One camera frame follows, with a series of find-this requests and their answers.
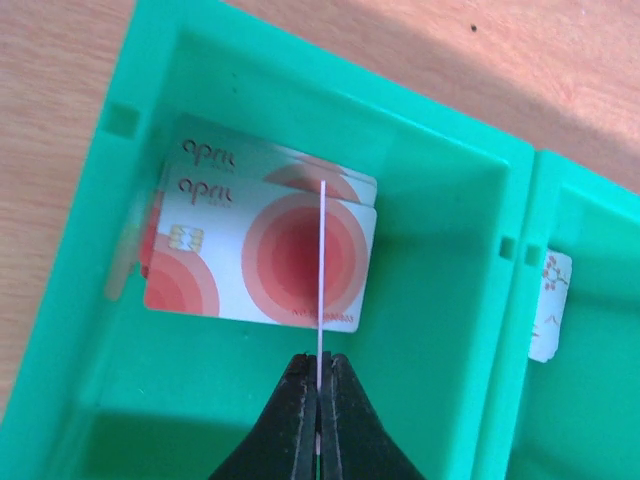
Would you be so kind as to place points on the green bin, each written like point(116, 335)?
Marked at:
point(110, 389)
point(575, 416)

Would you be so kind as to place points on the left green bin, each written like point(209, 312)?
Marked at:
point(110, 389)

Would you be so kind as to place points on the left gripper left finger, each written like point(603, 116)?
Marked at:
point(282, 443)

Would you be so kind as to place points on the red circle card stack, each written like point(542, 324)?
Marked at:
point(233, 231)

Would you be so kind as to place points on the red backed card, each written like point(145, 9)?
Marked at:
point(321, 283)

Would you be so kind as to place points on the grey bird card stack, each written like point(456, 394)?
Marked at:
point(556, 277)

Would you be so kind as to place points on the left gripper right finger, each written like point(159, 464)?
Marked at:
point(354, 442)

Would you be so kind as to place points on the middle green bin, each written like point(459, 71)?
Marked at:
point(575, 416)

